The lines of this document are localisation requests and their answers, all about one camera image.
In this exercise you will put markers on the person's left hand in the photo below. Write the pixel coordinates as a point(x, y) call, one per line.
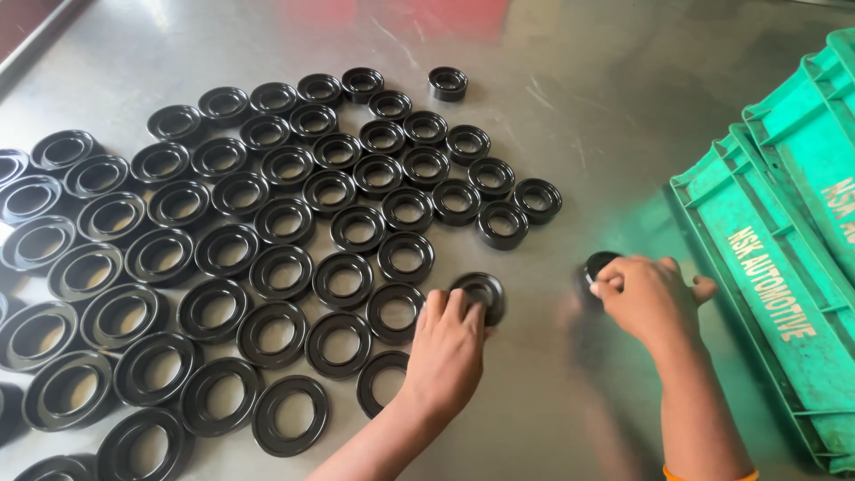
point(444, 361)

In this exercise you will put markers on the green plastic crate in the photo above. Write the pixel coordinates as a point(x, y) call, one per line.
point(768, 280)
point(811, 133)

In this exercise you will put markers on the spread of black seals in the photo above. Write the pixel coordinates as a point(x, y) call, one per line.
point(256, 274)

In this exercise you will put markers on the person's right hand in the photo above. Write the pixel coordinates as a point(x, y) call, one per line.
point(651, 297)

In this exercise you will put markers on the person's left fingers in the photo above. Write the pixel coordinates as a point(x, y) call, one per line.
point(457, 311)

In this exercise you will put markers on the orange wrist bangle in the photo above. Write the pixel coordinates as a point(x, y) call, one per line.
point(674, 476)

